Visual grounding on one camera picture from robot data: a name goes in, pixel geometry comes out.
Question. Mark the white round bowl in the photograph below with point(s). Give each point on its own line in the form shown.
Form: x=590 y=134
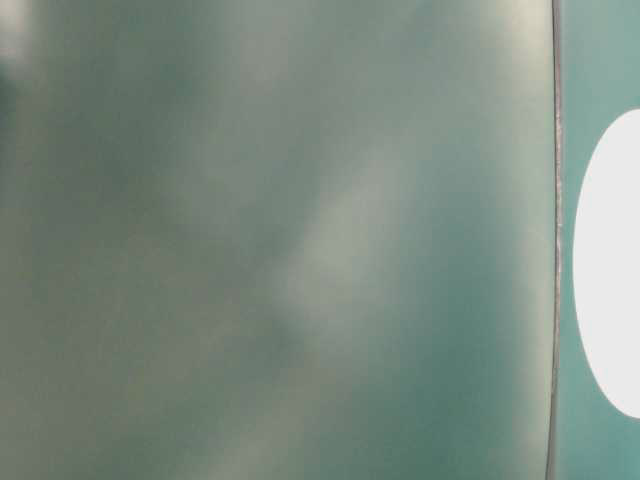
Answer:
x=605 y=263

